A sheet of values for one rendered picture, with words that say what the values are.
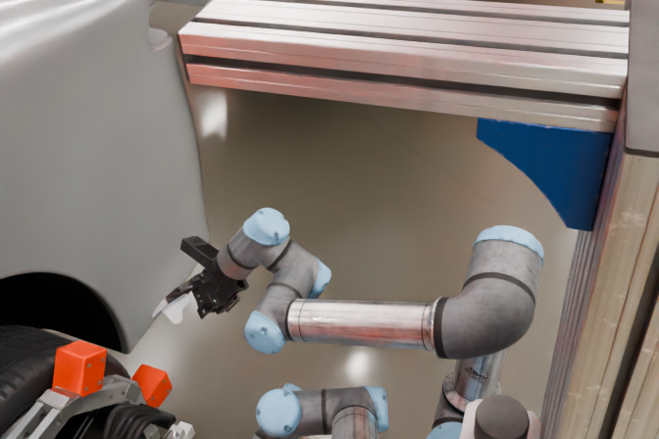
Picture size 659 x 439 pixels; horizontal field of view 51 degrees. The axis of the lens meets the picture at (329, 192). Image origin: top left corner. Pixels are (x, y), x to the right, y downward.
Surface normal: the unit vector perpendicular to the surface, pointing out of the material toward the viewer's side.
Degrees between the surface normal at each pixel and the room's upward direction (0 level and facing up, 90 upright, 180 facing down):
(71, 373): 55
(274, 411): 28
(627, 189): 90
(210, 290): 41
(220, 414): 0
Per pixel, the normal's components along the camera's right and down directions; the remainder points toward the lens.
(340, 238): -0.08, -0.77
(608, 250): -0.33, 0.62
